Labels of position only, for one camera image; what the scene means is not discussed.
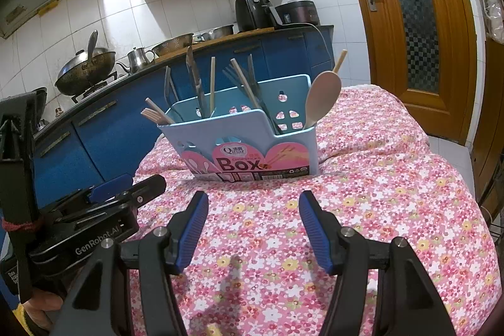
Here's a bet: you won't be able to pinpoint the metal tongs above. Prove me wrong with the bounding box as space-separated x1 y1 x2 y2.
186 45 209 117

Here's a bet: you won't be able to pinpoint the wooden door with glass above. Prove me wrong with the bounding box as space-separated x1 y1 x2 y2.
333 0 479 145

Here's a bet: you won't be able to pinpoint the wooden shelf unit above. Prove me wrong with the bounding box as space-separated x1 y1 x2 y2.
459 0 504 203

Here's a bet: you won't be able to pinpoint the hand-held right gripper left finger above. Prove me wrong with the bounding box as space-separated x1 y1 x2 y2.
51 190 209 336

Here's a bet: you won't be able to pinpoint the pink floral blanket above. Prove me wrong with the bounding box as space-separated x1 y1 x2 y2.
134 84 502 336

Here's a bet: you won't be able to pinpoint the metal bowl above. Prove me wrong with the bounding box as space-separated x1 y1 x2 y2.
195 24 236 42

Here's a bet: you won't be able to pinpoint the large metal wok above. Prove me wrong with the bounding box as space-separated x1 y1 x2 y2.
54 47 117 96

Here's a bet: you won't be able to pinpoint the white power cable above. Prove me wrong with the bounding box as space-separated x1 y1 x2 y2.
311 25 335 63

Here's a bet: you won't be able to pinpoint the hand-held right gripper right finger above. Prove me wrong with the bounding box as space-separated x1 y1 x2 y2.
298 190 457 336

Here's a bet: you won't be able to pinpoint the metal kettle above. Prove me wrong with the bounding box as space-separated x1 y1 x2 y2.
116 47 156 73

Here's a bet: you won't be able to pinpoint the dark rice cooker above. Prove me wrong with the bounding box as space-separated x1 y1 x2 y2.
274 0 320 27

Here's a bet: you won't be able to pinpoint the black air fryer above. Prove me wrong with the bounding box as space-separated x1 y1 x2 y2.
235 0 282 33

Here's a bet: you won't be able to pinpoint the beige plastic spoon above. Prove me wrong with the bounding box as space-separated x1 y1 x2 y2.
303 70 342 130

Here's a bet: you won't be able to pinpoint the light blue utensil holder box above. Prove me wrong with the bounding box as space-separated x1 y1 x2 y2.
157 74 319 183

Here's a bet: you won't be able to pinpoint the metal ladle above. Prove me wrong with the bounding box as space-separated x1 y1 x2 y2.
86 30 99 63

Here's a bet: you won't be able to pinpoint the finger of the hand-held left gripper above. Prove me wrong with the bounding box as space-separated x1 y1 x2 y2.
94 174 167 219
59 173 135 213

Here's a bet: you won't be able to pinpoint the white plastic bag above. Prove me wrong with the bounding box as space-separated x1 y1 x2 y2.
478 0 504 41

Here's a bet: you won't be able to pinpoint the metal chopstick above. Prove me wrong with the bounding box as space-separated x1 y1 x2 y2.
164 65 174 112
170 76 181 110

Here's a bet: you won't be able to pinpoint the person's left hand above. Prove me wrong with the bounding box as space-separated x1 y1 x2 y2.
24 289 64 333

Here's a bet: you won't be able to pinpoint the blue kitchen base cabinets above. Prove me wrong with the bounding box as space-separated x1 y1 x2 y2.
31 23 335 211

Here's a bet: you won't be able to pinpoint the metal colander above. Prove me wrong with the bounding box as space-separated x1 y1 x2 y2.
152 33 194 58

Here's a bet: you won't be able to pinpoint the gas stove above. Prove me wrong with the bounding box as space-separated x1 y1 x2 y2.
71 72 119 102

